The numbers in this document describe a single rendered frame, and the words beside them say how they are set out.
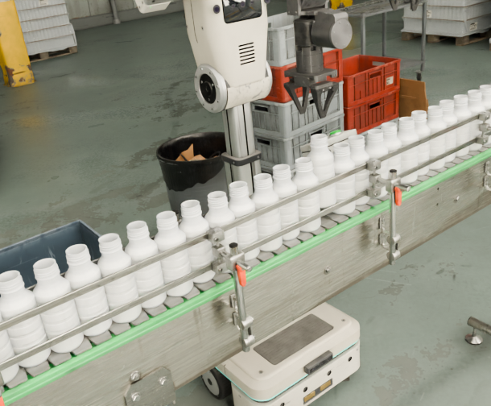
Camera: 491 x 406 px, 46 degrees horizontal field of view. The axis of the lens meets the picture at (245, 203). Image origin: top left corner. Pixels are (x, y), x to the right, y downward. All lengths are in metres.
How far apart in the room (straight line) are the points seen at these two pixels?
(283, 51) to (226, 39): 1.71
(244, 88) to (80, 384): 1.09
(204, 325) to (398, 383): 1.35
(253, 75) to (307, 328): 0.96
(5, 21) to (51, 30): 2.10
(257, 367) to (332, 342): 0.30
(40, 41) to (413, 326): 8.85
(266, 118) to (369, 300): 1.42
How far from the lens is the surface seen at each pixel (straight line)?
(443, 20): 8.37
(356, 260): 1.42
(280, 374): 2.06
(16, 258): 1.64
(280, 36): 3.45
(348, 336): 2.22
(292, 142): 3.66
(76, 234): 1.67
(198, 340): 1.17
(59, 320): 1.03
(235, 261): 1.06
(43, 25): 10.59
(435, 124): 1.58
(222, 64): 1.80
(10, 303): 1.00
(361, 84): 4.20
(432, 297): 2.86
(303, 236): 1.29
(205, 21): 1.78
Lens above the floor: 1.62
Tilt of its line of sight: 25 degrees down
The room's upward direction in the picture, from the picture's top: 6 degrees counter-clockwise
